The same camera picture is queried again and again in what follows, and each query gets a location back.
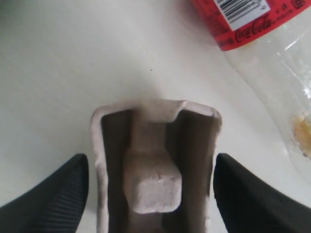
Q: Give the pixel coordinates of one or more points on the grey cardboard pulp tray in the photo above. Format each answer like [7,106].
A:
[153,161]

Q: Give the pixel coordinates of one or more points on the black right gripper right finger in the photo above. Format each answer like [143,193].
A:
[249,205]

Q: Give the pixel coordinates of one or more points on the red label cola bottle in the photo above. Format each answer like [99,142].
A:
[268,42]

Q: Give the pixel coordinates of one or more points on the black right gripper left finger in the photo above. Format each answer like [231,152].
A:
[55,205]

